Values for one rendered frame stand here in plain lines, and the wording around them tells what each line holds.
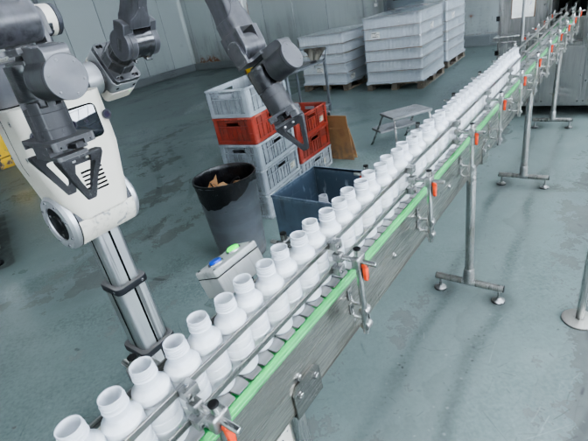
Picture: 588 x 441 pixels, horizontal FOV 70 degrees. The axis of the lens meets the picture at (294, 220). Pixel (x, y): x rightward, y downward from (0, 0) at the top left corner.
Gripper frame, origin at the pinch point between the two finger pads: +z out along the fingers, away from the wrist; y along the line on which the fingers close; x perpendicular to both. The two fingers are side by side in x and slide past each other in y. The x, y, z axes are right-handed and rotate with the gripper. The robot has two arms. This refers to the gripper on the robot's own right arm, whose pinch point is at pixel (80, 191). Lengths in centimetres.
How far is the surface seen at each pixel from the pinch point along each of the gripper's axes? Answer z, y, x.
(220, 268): 27.7, 2.2, 20.6
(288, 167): 107, -161, 247
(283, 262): 25.9, 16.4, 25.6
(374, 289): 52, 21, 55
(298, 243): 24.3, 16.7, 31.0
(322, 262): 33, 18, 37
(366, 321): 49, 26, 39
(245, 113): 47, -160, 207
